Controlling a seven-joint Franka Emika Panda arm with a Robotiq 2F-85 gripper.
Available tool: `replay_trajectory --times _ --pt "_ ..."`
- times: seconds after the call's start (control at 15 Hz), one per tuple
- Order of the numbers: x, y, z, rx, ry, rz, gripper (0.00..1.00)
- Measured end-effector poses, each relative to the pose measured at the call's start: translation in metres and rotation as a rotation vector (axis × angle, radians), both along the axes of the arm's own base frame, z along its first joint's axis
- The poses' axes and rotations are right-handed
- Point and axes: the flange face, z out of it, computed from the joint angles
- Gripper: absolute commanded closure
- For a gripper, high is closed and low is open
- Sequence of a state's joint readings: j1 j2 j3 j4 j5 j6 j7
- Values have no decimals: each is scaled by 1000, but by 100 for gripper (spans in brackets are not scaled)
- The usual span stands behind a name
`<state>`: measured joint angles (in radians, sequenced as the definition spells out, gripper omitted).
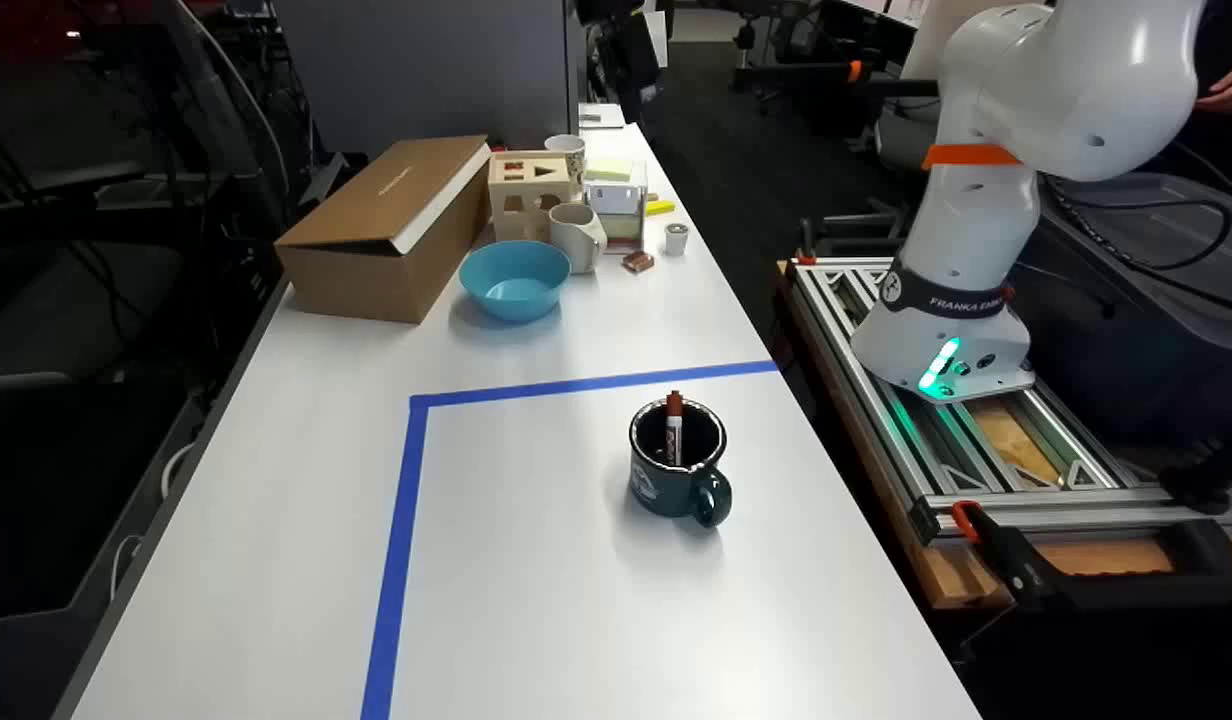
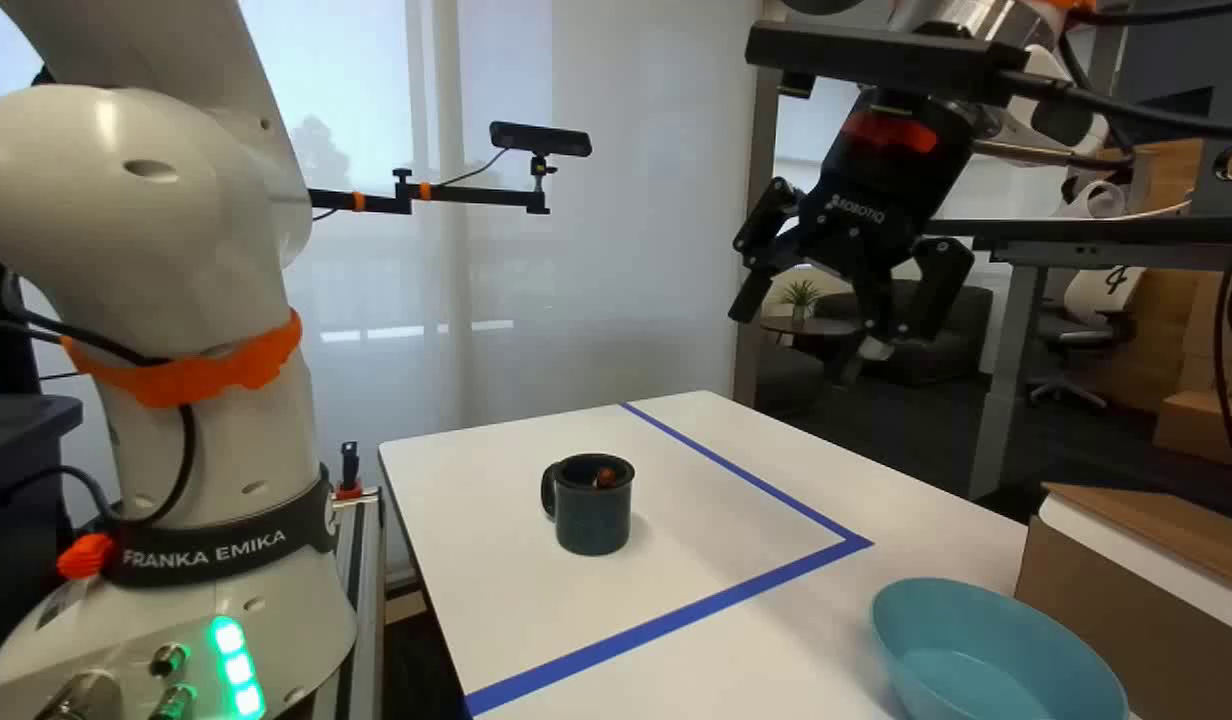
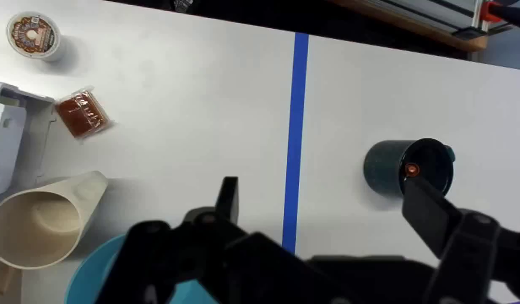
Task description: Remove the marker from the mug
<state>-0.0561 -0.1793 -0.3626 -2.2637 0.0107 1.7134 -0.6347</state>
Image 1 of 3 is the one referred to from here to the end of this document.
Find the white marker with orange cap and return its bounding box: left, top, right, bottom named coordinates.
left=659, top=388, right=690, bottom=466

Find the white pitcher mug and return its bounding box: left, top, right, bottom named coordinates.
left=544, top=199, right=613, bottom=279

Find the dark teal mug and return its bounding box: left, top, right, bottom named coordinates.
left=624, top=396, right=735, bottom=533

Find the black fabric bag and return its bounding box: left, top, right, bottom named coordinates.
left=1010, top=171, right=1232, bottom=456

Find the aluminium robot mounting base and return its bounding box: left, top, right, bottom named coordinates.
left=771, top=250, right=1232, bottom=615

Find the black orange bar clamp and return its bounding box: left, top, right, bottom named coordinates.
left=949, top=497, right=1232, bottom=612

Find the white printed carton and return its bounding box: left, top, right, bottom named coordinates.
left=584, top=177, right=651, bottom=250

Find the white paper stack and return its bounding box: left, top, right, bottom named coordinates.
left=574, top=100, right=633, bottom=134

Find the wooden shape sorter box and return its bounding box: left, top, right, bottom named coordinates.
left=483, top=148, right=587, bottom=246

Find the light blue bowl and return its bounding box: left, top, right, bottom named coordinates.
left=458, top=236, right=574, bottom=326

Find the grey partition panel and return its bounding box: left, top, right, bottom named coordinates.
left=267, top=0, right=580, bottom=155

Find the brown cardboard box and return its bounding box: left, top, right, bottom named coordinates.
left=274, top=132, right=496, bottom=326

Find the blue tape line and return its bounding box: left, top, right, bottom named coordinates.
left=355, top=356, right=780, bottom=720

